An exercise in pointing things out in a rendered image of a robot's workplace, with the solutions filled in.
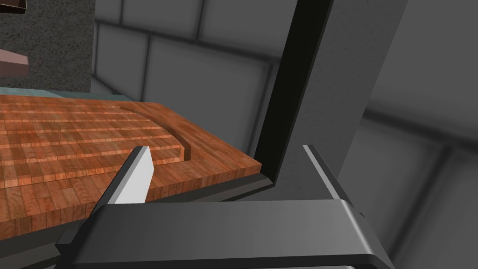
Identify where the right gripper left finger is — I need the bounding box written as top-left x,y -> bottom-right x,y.
95,145 -> 155,211

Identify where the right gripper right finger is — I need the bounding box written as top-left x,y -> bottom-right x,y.
302,144 -> 355,207

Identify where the brown wooden cutting board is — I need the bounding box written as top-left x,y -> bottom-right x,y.
0,94 -> 262,241

